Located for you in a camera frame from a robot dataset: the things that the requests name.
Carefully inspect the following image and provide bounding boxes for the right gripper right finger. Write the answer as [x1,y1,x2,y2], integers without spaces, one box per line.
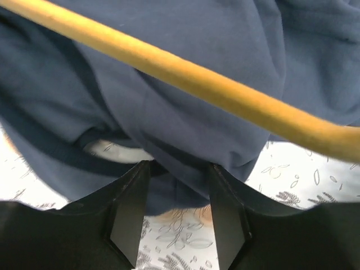
[208,165,359,269]

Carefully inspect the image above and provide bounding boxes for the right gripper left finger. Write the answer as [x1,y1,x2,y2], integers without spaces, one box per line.
[1,162,150,269]

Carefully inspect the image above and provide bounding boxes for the yellow velvet hanger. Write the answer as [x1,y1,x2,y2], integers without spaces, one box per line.
[1,1,359,163]

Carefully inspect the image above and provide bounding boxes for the floral table mat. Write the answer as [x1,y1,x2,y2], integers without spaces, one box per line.
[1,133,359,269]

